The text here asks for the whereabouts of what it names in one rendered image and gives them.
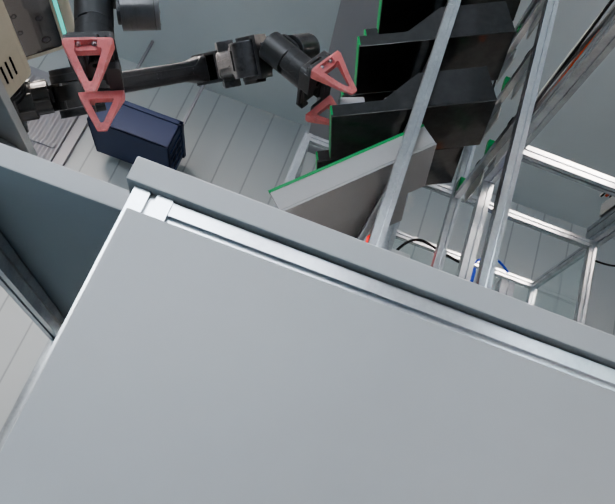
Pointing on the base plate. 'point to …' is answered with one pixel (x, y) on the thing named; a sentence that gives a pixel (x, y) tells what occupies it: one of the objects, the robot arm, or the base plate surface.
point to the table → (45, 214)
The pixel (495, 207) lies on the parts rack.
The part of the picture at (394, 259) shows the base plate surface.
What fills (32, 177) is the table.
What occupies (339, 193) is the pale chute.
